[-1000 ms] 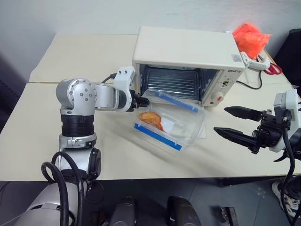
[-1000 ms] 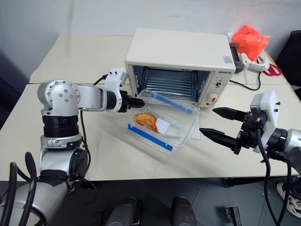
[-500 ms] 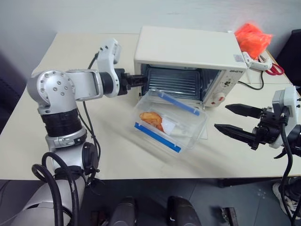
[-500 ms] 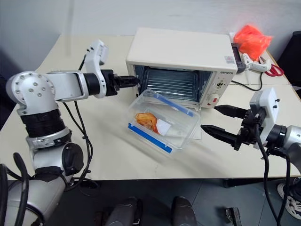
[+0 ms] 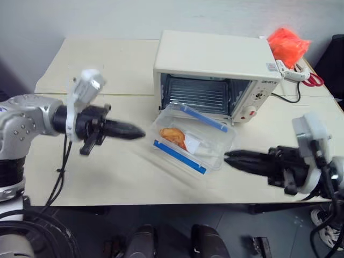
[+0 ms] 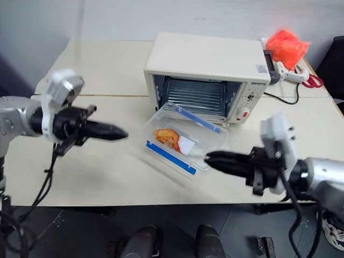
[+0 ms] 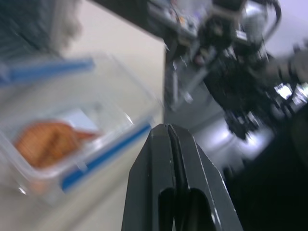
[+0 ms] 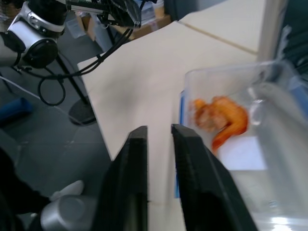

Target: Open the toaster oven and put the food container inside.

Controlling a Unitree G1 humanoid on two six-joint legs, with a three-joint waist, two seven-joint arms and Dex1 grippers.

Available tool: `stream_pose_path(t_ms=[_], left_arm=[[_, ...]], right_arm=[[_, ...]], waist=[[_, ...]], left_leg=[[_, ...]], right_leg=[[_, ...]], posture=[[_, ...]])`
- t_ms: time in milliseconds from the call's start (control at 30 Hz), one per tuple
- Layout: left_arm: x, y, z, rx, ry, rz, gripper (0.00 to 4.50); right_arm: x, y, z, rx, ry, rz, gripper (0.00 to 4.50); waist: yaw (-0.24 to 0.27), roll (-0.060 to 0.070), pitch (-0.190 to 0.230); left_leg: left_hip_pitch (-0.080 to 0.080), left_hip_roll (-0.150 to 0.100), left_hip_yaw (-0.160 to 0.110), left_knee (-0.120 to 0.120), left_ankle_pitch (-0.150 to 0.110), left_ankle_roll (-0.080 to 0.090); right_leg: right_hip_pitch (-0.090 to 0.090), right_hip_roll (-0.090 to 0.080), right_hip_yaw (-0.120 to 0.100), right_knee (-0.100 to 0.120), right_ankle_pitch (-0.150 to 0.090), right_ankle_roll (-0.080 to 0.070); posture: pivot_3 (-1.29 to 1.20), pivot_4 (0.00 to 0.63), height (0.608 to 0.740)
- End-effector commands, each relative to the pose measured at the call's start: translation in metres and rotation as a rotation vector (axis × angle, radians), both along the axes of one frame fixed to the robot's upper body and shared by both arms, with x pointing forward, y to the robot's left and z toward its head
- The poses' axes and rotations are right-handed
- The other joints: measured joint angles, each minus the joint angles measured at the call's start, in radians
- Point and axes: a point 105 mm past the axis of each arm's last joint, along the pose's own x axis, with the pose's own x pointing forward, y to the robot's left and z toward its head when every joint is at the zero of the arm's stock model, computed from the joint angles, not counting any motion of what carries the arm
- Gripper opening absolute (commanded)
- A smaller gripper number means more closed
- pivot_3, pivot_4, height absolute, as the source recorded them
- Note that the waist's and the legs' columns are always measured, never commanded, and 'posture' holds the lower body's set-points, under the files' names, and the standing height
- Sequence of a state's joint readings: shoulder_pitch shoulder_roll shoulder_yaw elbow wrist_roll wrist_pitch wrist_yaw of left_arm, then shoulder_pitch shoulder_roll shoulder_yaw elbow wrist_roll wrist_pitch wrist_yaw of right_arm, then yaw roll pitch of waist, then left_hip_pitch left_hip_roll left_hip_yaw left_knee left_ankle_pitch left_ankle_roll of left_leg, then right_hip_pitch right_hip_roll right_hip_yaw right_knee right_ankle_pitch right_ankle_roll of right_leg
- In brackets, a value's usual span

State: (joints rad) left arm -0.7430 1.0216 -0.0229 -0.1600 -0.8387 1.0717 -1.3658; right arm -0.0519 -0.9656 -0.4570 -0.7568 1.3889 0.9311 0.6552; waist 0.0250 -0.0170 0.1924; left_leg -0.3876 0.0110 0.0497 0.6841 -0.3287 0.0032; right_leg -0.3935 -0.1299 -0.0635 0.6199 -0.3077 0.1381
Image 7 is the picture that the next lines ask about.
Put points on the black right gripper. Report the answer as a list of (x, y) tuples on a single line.
[(216, 41)]

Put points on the silver and black robot body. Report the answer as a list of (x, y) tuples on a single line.
[(269, 183)]

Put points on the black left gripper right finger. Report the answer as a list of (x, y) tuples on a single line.
[(202, 178)]

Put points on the orange fried food piece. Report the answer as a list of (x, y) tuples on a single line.
[(50, 144)]

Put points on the clear food container blue clips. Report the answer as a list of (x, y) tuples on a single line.
[(72, 115)]

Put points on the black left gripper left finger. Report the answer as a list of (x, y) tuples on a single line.
[(149, 178)]

